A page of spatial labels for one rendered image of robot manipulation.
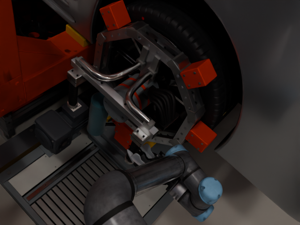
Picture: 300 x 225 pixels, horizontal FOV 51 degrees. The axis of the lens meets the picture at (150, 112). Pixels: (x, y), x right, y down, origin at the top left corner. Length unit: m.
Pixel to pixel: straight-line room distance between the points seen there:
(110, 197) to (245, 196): 1.66
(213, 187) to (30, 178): 1.20
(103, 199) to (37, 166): 1.27
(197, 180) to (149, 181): 0.22
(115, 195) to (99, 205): 0.04
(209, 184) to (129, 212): 0.37
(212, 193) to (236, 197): 1.26
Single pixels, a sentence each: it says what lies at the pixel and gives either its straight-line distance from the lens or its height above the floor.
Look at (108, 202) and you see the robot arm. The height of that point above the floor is 1.19.
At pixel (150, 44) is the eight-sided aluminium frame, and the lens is 1.14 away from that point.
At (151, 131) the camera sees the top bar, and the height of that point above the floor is 0.98.
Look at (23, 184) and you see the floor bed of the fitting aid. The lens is 1.94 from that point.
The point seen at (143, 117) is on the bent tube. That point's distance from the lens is 1.06.
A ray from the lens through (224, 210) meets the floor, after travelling 2.19.
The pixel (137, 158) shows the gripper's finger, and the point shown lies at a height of 0.86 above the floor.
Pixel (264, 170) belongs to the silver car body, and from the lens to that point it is 1.32.
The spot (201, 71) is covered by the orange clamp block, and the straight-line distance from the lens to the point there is 1.06.
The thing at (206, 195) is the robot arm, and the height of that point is 1.00.
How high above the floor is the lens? 1.87
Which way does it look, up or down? 53 degrees down
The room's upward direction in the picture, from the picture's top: 23 degrees clockwise
